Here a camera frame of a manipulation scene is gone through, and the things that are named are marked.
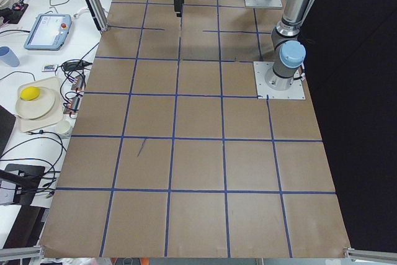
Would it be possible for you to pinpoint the black camera stand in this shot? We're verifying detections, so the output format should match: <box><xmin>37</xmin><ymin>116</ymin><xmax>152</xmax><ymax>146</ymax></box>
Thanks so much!
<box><xmin>1</xmin><ymin>163</ymin><xmax>45</xmax><ymax>205</ymax></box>

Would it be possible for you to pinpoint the beige round plate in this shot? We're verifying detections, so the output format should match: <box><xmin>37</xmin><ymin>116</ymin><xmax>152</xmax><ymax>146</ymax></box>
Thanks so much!
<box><xmin>15</xmin><ymin>88</ymin><xmax>55</xmax><ymax>119</ymax></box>

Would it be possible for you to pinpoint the blue teach pendant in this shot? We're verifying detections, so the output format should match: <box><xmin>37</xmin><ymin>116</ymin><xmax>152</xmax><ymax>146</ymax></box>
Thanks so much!
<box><xmin>24</xmin><ymin>14</ymin><xmax>72</xmax><ymax>51</ymax></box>

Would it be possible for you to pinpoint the yellow lemon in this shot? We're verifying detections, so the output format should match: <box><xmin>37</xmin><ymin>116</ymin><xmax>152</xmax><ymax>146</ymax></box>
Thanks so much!
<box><xmin>20</xmin><ymin>86</ymin><xmax>40</xmax><ymax>101</ymax></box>

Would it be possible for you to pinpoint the light blue plastic cup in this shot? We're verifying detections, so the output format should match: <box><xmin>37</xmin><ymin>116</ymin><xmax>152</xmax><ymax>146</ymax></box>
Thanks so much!
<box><xmin>0</xmin><ymin>46</ymin><xmax>20</xmax><ymax>67</ymax></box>

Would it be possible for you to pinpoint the beige tray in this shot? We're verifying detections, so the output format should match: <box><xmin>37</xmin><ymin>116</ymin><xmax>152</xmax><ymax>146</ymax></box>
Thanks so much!
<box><xmin>15</xmin><ymin>77</ymin><xmax>63</xmax><ymax>133</ymax></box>

